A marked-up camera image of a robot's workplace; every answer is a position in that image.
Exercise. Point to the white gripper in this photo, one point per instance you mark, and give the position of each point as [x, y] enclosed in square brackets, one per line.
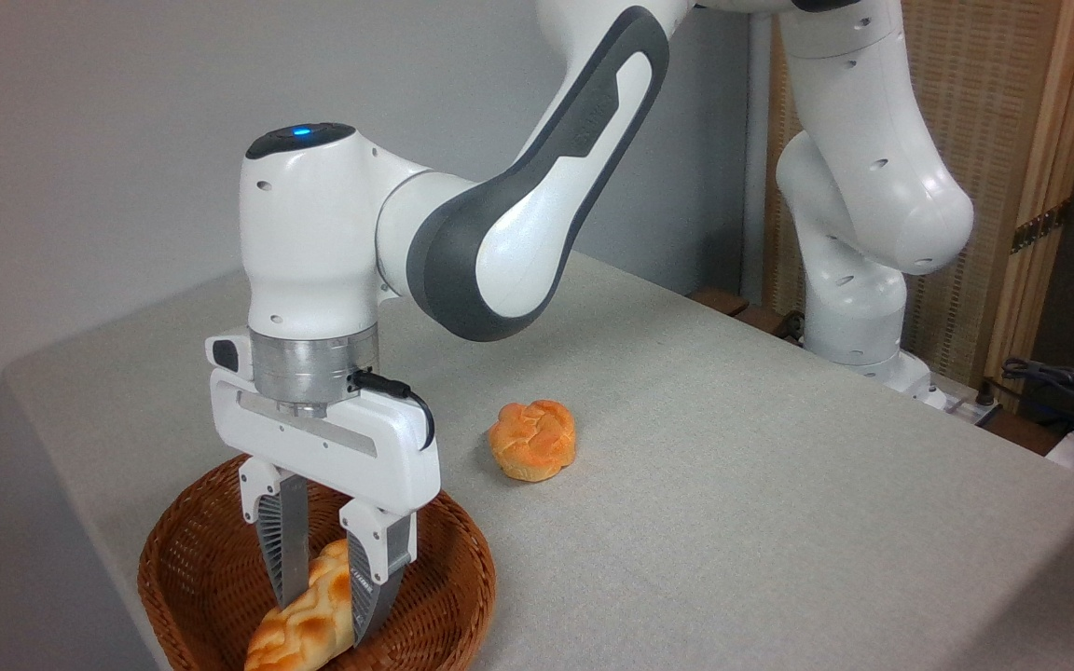
[378, 461]

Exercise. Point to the long braided bread loaf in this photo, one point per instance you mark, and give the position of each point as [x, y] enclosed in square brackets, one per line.
[313, 615]

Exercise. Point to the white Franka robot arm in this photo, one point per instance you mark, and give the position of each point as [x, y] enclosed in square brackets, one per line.
[518, 224]

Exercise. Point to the round braided bread roll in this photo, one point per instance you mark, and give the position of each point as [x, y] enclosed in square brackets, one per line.
[533, 440]

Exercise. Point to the brown wicker basket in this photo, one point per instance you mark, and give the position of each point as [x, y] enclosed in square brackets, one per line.
[201, 578]

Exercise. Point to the grey tablecloth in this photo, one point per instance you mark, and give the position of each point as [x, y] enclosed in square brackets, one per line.
[733, 522]

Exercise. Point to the brown wooden board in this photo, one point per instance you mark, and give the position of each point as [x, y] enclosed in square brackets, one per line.
[733, 306]

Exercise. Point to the metal screen hinge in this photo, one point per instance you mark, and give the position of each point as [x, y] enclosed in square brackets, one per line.
[1040, 226]

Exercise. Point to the wooden rattan folding screen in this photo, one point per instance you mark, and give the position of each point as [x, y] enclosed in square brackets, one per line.
[1012, 102]

